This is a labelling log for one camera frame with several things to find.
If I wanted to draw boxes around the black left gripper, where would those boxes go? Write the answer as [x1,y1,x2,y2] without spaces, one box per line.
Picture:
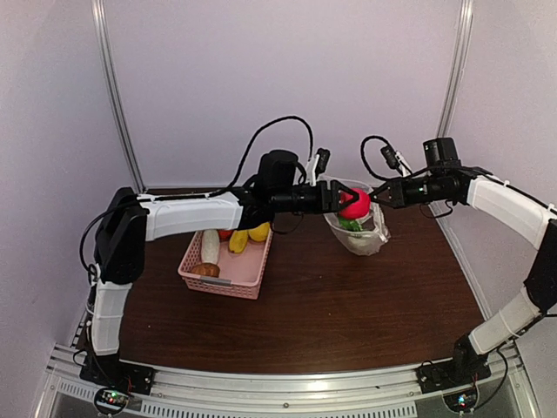
[272,179,359,214]

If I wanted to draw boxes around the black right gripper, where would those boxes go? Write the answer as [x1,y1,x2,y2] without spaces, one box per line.
[369,172,451,209]

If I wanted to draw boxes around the red apple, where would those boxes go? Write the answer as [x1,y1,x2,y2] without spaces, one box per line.
[339,188,372,220]

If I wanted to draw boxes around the clear zip top bag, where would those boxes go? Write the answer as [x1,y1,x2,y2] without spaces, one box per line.
[324,202,391,256]

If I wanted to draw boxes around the white radish with green leaves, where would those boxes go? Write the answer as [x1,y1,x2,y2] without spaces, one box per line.
[331,218,388,256]

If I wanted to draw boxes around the brown potato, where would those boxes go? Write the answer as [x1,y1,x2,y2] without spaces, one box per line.
[190,263,220,278]

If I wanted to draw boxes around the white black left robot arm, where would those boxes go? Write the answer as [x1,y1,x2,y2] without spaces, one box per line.
[85,149,371,387]

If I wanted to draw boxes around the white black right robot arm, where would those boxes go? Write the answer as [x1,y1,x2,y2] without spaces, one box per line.
[332,138,556,385]

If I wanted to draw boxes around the yellow pear with leaf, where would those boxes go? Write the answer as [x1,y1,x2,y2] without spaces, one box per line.
[248,222,271,242]

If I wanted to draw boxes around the orange pumpkin with leaf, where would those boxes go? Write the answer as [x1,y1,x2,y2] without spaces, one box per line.
[218,230,232,241]

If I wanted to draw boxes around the pink perforated plastic basket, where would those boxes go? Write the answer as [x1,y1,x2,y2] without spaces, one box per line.
[178,232,273,300]

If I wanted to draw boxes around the white wrinkled cabbage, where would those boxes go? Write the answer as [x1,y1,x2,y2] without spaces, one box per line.
[200,229,220,265]

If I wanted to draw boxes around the right round circuit board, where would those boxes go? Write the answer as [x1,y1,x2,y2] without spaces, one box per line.
[443,388,479,415]

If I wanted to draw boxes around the round circuit board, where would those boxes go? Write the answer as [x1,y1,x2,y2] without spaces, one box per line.
[93,388,130,415]
[443,388,479,415]

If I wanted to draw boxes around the left round circuit board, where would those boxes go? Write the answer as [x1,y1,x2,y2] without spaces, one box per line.
[93,388,130,415]

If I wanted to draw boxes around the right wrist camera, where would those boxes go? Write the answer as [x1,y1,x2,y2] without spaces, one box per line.
[380,145,413,177]

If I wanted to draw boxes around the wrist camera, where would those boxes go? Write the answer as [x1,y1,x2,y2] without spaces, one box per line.
[380,145,413,177]
[305,148,331,186]

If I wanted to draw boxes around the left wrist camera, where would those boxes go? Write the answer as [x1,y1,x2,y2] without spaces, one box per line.
[305,148,331,186]

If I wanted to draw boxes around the black right camera cable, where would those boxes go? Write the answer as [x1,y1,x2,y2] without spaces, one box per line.
[359,135,404,182]

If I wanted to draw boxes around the black camera cable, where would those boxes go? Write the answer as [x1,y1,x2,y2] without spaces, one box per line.
[225,115,315,192]
[359,135,404,182]

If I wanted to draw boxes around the right aluminium corner post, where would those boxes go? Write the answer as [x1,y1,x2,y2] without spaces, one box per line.
[435,0,474,138]

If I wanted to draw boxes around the aluminium corner post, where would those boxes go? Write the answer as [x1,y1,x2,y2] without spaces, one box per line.
[91,0,146,192]
[435,0,474,138]

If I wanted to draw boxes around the black left camera cable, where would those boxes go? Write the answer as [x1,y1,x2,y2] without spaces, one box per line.
[225,115,315,192]

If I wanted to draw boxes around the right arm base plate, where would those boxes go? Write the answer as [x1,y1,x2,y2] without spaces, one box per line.
[416,359,492,394]

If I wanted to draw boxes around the aluminium front rail frame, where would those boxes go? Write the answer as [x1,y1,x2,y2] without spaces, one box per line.
[30,345,541,417]

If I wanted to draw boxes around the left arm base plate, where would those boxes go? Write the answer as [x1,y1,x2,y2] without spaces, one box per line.
[79,354,155,395]

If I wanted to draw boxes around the left aluminium corner post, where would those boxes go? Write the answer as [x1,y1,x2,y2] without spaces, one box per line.
[91,0,146,192]

